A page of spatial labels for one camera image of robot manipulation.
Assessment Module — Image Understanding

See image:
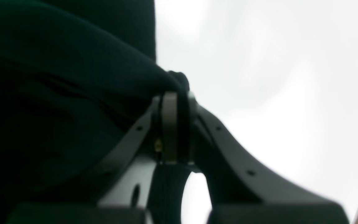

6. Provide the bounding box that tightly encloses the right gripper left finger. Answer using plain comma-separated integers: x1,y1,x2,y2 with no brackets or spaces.
8,92,178,224

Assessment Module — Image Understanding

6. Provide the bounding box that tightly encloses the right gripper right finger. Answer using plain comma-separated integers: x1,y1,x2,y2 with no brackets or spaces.
188,93,349,224

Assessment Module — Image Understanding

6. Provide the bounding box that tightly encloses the black graphic T-shirt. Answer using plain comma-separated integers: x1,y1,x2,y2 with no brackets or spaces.
0,0,189,224

